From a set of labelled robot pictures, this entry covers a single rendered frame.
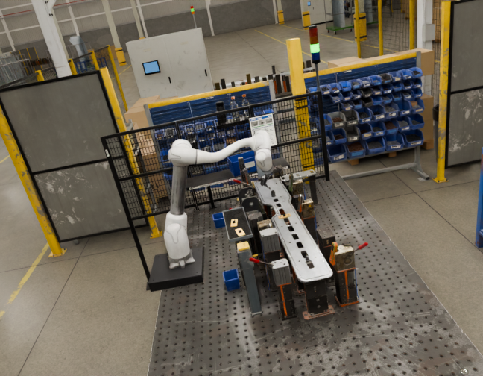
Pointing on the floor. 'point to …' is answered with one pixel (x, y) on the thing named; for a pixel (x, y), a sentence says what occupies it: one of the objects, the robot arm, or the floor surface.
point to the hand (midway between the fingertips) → (273, 180)
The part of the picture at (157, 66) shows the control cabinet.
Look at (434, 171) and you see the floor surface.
